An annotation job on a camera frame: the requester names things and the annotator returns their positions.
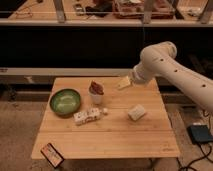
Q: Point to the cream gripper end piece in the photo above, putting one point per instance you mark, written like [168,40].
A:
[124,83]

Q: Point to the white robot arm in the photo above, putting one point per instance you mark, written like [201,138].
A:
[160,59]

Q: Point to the white sponge block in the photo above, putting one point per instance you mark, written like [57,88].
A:
[136,112]

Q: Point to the green bowl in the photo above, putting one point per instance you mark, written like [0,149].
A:
[65,102]

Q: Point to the tray with items on shelf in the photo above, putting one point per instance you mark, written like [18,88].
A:
[135,9]

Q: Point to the dark object on shelf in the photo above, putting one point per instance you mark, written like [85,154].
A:
[101,9]

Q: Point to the black foot pedal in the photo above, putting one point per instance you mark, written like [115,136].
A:
[199,134]

